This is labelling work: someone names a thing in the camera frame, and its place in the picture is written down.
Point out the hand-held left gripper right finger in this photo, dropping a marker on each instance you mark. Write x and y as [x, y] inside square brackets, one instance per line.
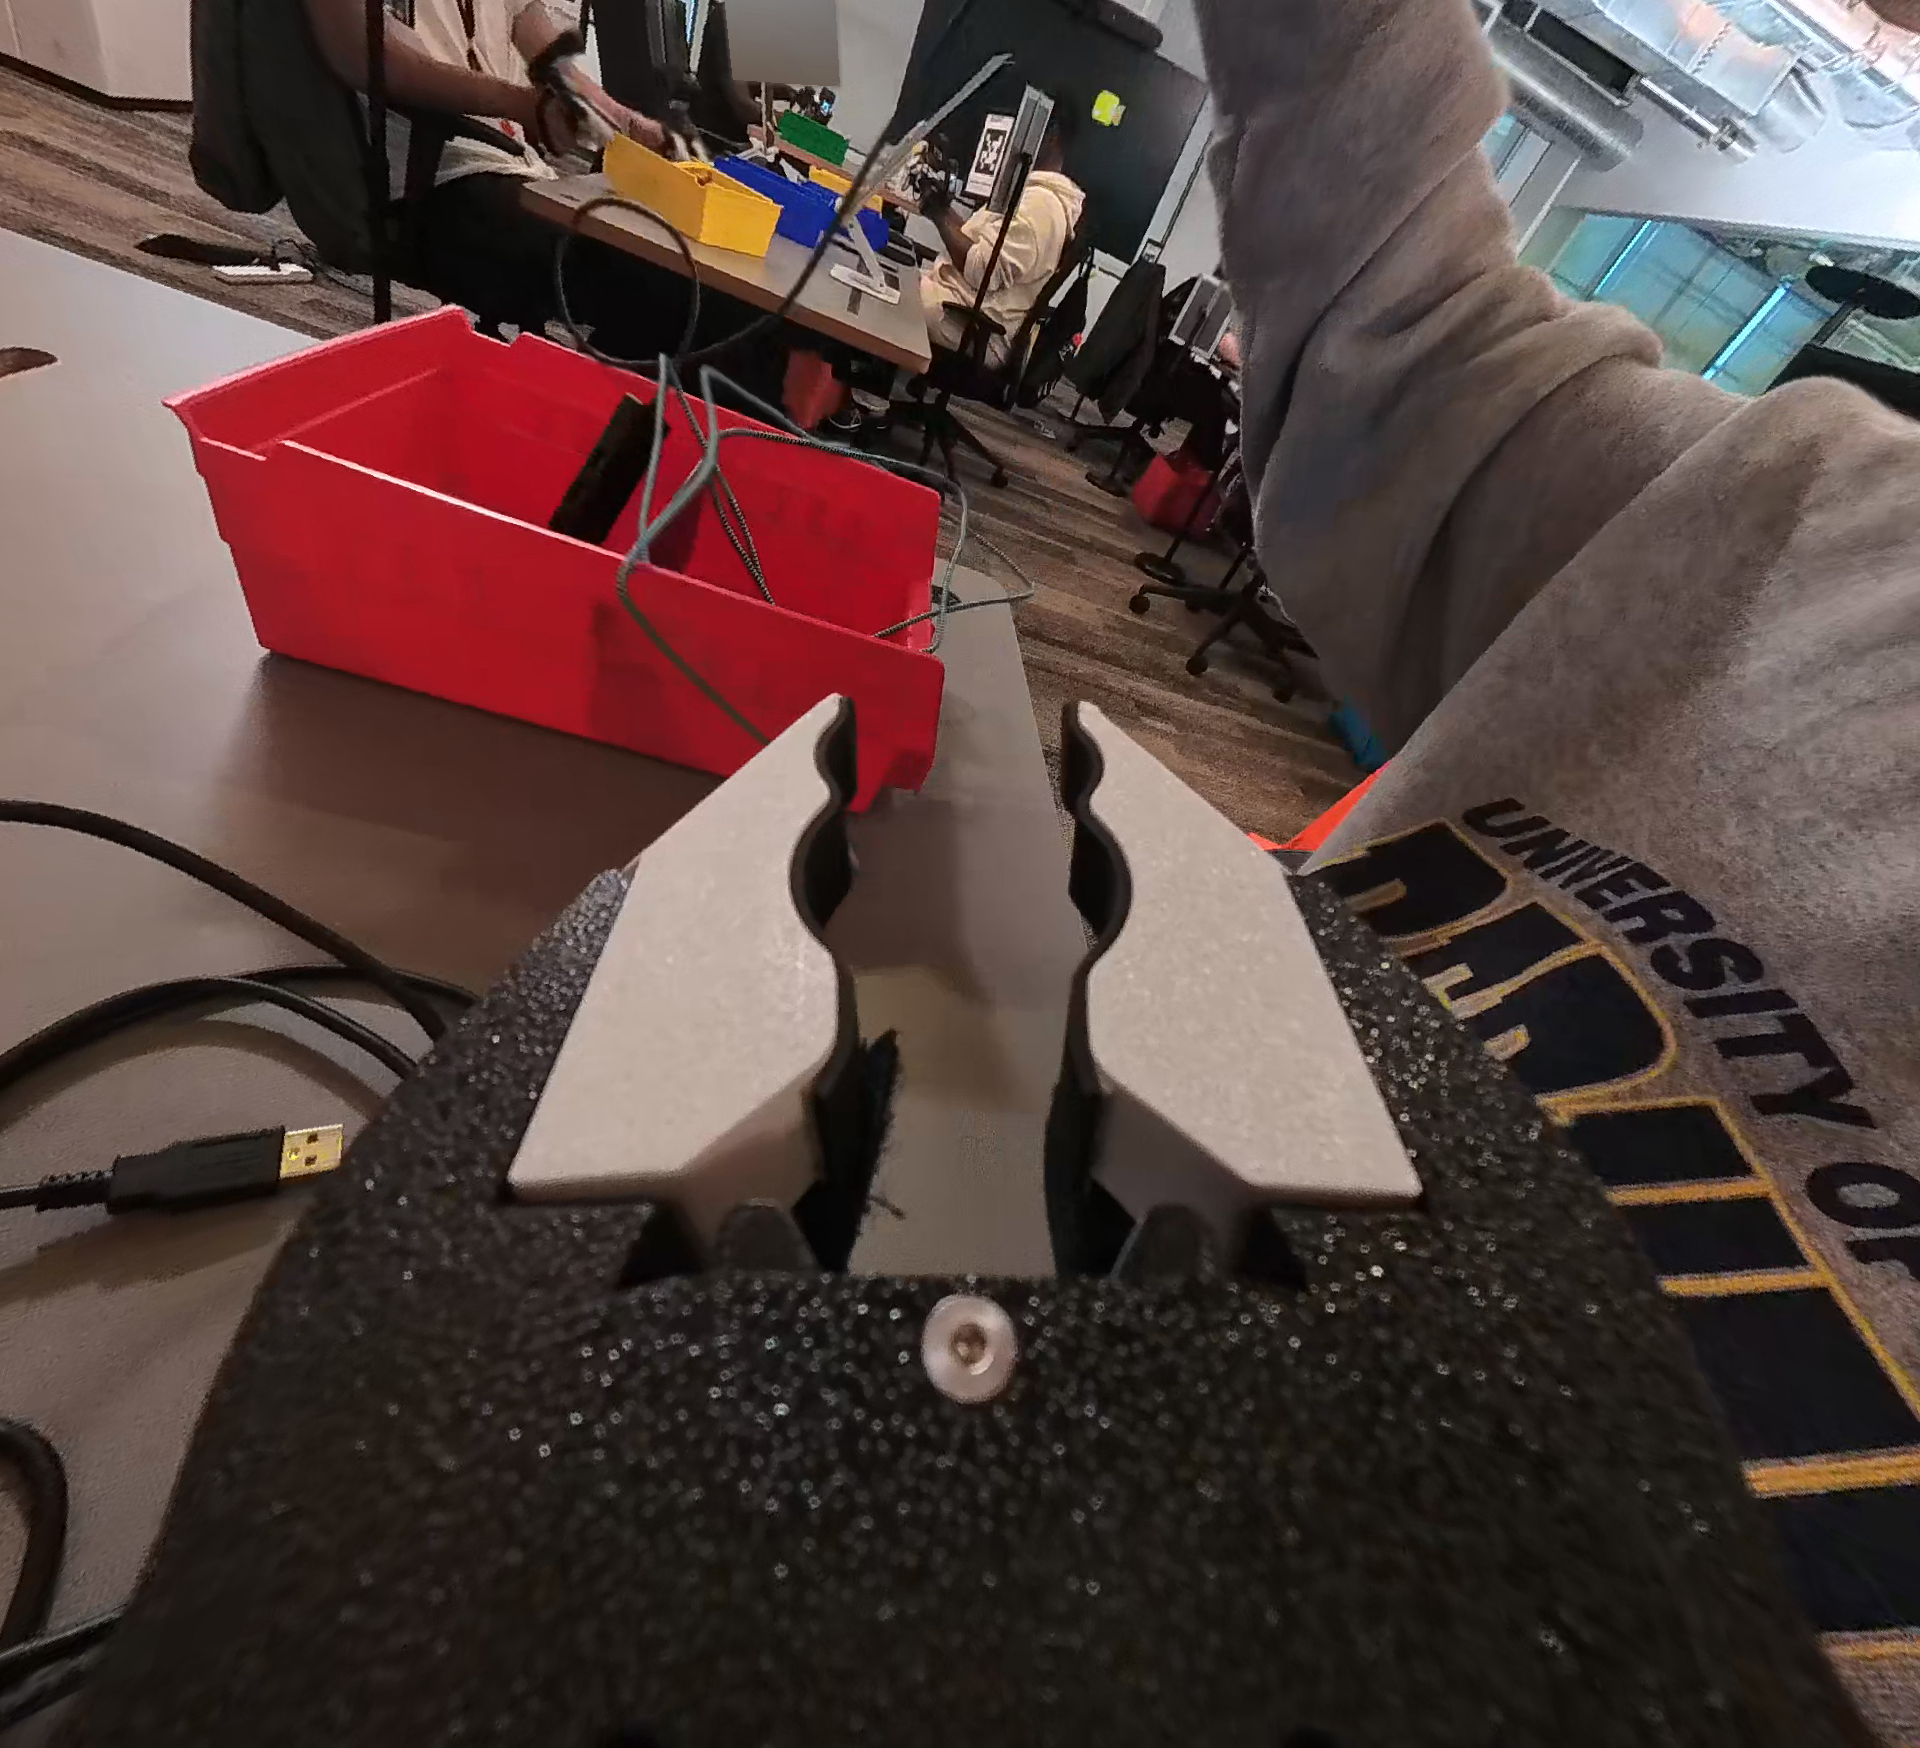
[1247, 1029]

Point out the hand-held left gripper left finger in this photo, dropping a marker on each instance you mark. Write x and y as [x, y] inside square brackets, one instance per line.
[689, 1029]

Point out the red plastic bin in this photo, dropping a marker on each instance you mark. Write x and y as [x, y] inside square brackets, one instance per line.
[1179, 495]
[450, 623]
[818, 390]

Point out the black usb hub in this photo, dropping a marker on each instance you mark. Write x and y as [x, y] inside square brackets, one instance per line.
[600, 480]

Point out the orange object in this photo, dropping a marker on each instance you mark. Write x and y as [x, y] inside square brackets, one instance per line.
[1320, 818]

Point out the person's grey sweatshirt torso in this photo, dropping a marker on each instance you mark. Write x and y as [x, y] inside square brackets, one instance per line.
[1726, 727]

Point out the black office chair with jacket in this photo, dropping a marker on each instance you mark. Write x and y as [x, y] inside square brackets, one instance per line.
[238, 53]
[1125, 339]

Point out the grey desk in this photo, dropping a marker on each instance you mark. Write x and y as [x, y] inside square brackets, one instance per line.
[885, 324]

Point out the metal phone stand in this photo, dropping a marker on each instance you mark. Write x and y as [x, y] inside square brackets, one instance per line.
[871, 271]

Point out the large yellow plastic bin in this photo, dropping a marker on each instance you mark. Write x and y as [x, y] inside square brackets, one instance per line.
[704, 212]

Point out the blue plastic bin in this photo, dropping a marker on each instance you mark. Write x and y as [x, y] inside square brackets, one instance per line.
[804, 216]

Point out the small yellow plastic bin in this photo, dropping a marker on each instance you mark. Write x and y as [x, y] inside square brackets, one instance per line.
[840, 183]

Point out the white power strip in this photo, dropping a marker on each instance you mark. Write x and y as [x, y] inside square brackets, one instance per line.
[261, 274]

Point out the green plastic bin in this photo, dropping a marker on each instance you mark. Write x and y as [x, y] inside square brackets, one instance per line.
[809, 137]

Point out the black white tag board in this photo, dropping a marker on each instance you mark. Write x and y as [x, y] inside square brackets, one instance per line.
[993, 152]

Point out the black monitor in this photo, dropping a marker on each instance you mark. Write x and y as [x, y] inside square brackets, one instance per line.
[644, 24]

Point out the large black wall screen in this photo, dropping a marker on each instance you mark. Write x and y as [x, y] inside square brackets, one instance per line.
[1050, 37]

